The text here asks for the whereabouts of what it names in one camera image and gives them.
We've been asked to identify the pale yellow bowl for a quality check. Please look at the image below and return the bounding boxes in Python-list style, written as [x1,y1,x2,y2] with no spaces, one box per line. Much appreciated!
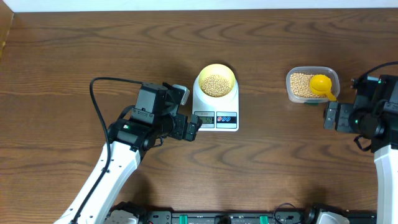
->
[198,63,237,93]

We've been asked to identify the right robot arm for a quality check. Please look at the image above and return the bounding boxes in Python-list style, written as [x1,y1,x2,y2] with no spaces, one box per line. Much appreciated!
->
[323,75,397,223]

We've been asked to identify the left black camera cable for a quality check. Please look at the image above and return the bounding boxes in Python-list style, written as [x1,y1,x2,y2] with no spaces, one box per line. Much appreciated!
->
[70,77,144,224]

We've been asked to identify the black camera cable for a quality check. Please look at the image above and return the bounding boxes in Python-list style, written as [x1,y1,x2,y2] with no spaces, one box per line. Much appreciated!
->
[70,77,144,224]
[357,61,398,82]

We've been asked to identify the soybeans in yellow bowl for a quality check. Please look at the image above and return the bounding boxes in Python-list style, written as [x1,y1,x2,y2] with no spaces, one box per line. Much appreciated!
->
[201,75,232,98]

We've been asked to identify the white digital kitchen scale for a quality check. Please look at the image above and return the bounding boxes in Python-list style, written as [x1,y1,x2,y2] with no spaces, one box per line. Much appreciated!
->
[192,77,239,132]

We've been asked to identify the yellow measuring scoop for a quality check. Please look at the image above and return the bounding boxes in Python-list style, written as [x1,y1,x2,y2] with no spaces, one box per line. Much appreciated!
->
[310,74,337,101]

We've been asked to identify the clear plastic container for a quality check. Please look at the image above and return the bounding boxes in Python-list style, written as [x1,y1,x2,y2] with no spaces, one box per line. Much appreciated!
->
[286,66,340,103]

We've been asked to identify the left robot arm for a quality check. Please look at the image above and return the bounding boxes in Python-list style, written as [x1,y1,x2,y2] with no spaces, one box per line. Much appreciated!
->
[57,83,202,223]

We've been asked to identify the pile of soybeans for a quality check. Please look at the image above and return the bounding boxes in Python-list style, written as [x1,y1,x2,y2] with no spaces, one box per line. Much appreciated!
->
[289,73,326,98]

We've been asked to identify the right black camera cable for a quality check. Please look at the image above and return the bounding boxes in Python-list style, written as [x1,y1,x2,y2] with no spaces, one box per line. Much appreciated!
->
[357,61,398,82]

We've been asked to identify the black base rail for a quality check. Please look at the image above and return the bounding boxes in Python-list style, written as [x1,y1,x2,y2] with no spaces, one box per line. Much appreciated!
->
[105,201,377,224]

